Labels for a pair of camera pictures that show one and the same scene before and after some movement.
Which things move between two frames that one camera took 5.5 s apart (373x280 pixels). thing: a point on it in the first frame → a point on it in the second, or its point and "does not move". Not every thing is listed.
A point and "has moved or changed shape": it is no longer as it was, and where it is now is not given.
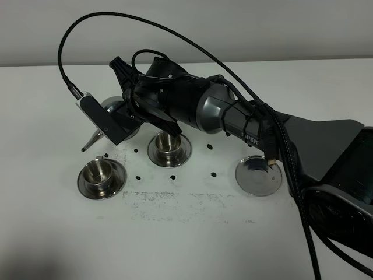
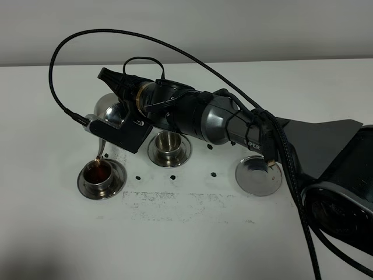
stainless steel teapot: (109, 105) has moved or changed shape
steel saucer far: (185, 149) does not move
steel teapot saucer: (254, 176) does not move
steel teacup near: (97, 174) does not move
